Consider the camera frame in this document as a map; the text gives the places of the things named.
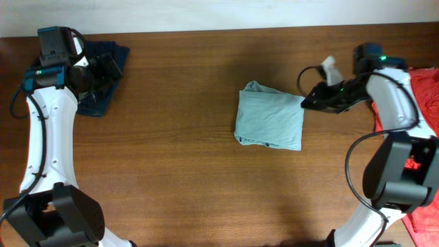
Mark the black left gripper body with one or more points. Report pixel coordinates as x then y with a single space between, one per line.
97 75

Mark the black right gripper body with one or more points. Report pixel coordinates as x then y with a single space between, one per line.
339 97

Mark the light blue t-shirt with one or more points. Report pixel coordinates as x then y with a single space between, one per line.
268 117

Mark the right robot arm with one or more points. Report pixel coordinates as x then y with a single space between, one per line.
366 225

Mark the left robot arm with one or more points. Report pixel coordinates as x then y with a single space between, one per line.
50 209

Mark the folded dark navy garment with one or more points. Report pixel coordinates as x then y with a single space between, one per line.
97 107

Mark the red t-shirt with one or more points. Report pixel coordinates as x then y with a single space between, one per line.
403 173

